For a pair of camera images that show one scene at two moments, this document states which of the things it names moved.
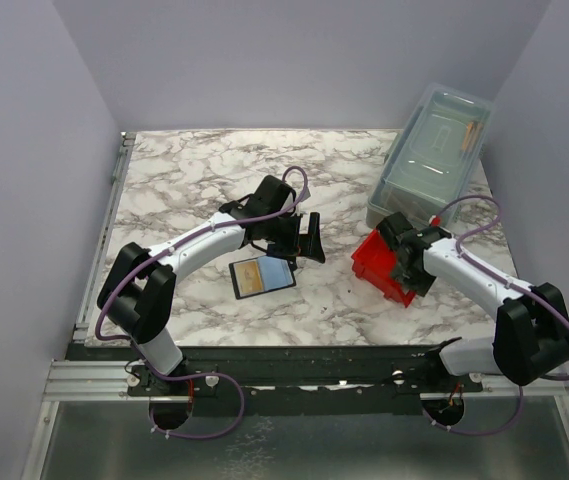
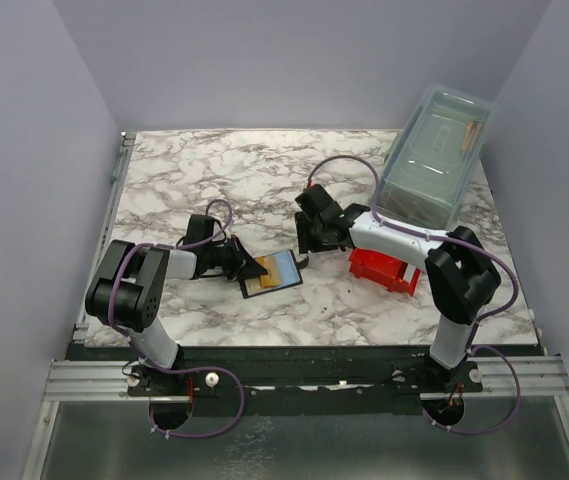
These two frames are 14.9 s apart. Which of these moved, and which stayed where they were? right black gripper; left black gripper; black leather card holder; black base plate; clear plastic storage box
Moved: left black gripper; right black gripper
Stayed: clear plastic storage box; black base plate; black leather card holder
